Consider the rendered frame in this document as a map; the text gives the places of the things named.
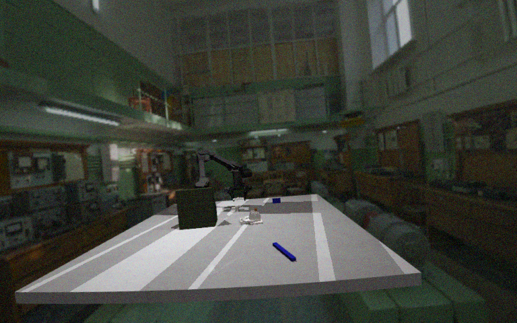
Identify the blue rectangular bar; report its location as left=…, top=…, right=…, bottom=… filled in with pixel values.
left=273, top=242, right=296, bottom=262

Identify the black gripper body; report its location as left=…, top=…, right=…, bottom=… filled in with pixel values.
left=224, top=178, right=252, bottom=192

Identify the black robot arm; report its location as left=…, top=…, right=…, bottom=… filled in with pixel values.
left=195, top=150, right=252, bottom=189

